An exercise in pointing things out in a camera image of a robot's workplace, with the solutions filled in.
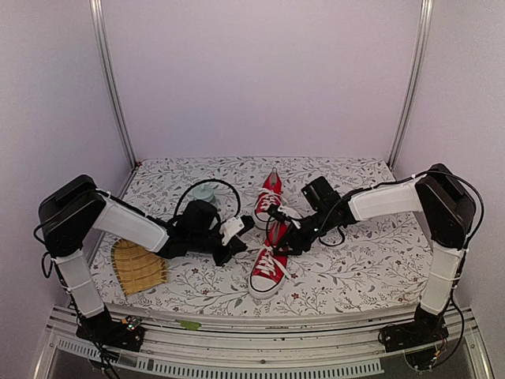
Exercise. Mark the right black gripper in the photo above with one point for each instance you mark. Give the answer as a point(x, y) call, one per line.
point(293, 238)

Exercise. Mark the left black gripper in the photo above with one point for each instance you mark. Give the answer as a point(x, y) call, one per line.
point(235, 245)

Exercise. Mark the red sneaker with laces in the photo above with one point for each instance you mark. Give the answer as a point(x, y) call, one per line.
point(269, 194)

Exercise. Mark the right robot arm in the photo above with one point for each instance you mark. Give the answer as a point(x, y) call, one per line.
point(451, 211)

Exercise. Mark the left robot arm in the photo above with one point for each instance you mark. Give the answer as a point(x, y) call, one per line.
point(70, 214)

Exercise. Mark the green tape piece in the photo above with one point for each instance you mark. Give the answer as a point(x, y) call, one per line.
point(189, 325)

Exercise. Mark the woven bamboo basket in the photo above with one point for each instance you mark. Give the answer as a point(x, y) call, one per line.
point(136, 268)

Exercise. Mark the floral patterned table mat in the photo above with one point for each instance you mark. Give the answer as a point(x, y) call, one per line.
point(379, 263)

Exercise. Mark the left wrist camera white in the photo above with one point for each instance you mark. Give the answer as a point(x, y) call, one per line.
point(235, 226)

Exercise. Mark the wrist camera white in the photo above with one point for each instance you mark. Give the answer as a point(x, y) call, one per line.
point(285, 214)
point(235, 226)

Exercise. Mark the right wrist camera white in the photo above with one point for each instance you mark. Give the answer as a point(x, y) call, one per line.
point(285, 214)

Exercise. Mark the front aluminium rail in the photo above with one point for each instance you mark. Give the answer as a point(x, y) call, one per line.
point(326, 346)

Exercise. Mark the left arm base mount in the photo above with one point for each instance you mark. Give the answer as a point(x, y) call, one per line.
point(103, 330)

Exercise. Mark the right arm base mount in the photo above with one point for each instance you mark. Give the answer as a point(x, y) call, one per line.
point(425, 328)

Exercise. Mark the left aluminium frame post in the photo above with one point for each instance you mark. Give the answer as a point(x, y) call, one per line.
point(99, 25)

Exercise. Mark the aluminium frame post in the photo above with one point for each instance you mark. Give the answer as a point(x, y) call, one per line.
point(420, 48)
point(99, 25)

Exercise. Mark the right aluminium frame post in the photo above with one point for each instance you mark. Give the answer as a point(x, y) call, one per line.
point(420, 48)

